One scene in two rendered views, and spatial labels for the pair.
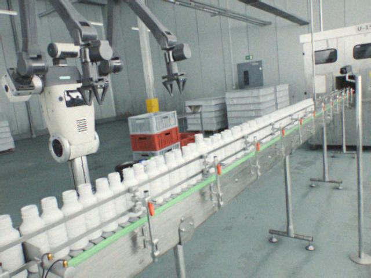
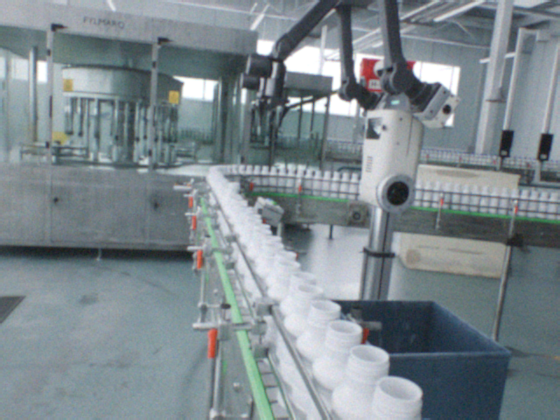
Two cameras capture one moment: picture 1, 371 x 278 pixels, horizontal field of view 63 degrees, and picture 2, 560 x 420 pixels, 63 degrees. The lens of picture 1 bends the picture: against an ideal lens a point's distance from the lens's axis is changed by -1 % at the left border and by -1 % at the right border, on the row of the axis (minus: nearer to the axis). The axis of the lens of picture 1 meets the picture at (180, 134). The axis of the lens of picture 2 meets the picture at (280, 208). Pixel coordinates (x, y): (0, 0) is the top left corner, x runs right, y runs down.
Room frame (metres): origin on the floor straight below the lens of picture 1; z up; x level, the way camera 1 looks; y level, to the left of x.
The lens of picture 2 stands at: (2.48, -1.12, 1.36)
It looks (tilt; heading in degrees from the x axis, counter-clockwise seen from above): 9 degrees down; 130
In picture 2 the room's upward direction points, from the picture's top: 5 degrees clockwise
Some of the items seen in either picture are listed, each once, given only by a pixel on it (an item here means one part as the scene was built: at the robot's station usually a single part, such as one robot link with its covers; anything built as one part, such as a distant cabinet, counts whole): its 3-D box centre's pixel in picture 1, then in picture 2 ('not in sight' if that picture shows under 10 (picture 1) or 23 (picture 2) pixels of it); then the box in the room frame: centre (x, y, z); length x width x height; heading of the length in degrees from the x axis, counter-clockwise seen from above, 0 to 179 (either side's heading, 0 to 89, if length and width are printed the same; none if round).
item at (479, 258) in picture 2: not in sight; (453, 218); (0.58, 4.32, 0.59); 1.10 x 0.62 x 1.18; 35
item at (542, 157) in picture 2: not in sight; (543, 148); (0.98, 6.44, 1.55); 0.17 x 0.15 x 0.42; 35
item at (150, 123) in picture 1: (153, 121); not in sight; (4.08, 0.34, 1.00); 0.61 x 0.41 x 0.22; 151
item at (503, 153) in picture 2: not in sight; (504, 144); (0.53, 6.12, 1.55); 0.17 x 0.15 x 0.42; 35
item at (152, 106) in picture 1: (153, 113); not in sight; (11.71, 0.95, 0.55); 0.40 x 0.40 x 1.10; 53
